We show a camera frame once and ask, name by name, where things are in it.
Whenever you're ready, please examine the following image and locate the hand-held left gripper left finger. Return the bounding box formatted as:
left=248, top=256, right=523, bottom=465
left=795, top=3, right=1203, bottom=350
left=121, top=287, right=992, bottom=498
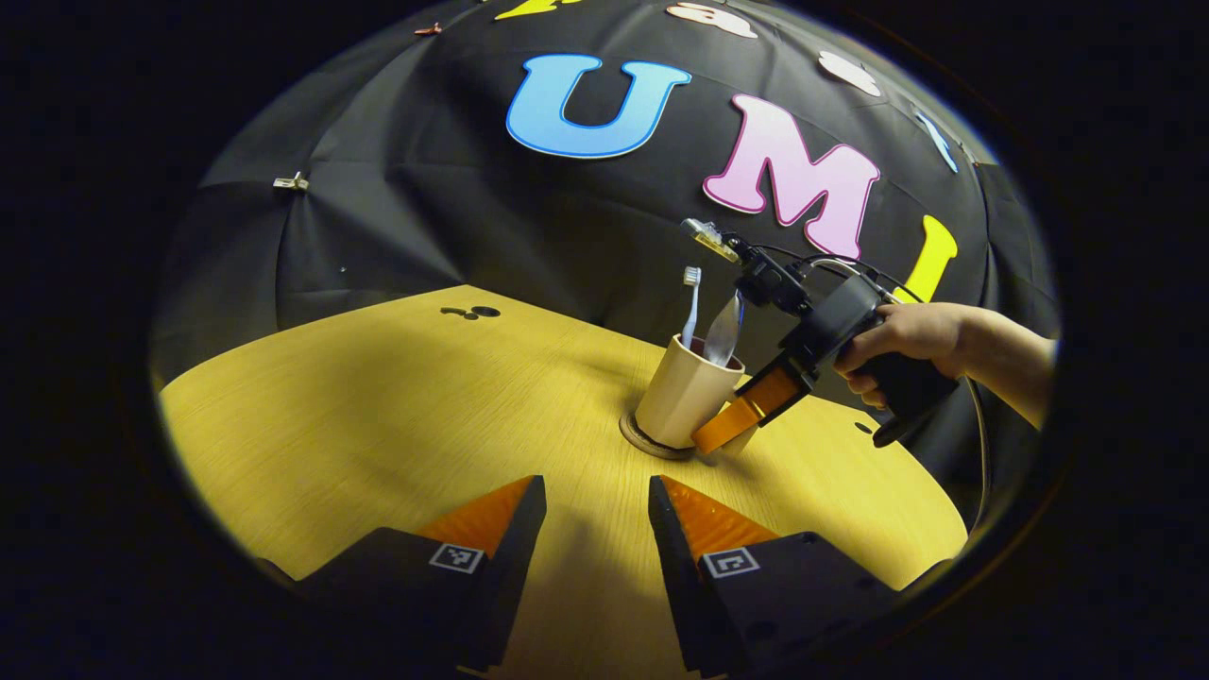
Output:
left=293, top=475, right=548, bottom=673

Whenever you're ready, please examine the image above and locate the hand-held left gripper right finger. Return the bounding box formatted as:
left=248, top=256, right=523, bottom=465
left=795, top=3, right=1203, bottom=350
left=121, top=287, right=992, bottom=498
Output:
left=648, top=475, right=905, bottom=677

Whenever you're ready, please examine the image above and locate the beige cup with handle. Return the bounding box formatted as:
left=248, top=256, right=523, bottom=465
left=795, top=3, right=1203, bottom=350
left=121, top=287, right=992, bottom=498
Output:
left=634, top=334, right=757, bottom=459

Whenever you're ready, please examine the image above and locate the white toothpaste tube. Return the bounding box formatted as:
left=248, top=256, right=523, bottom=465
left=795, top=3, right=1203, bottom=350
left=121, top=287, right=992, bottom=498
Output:
left=703, top=291, right=746, bottom=367

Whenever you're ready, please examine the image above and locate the round cork coaster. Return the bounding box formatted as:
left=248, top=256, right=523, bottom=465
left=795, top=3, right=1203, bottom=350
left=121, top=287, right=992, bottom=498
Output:
left=619, top=411, right=698, bottom=462

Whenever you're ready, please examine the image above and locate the pale blue toothbrush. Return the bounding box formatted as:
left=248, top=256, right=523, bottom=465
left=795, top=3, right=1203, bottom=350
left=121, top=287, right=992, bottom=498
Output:
left=680, top=266, right=704, bottom=350

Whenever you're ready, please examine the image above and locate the wooden desktop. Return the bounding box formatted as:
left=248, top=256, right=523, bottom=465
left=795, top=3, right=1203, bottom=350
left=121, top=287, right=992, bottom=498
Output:
left=159, top=284, right=969, bottom=680

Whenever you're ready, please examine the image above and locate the black backdrop cloth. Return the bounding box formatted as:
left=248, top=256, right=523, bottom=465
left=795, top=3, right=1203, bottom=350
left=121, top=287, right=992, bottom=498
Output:
left=151, top=0, right=1059, bottom=530

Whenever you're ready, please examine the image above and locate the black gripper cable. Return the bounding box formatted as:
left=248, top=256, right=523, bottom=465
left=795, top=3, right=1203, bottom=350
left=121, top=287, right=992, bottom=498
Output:
left=963, top=373, right=992, bottom=532

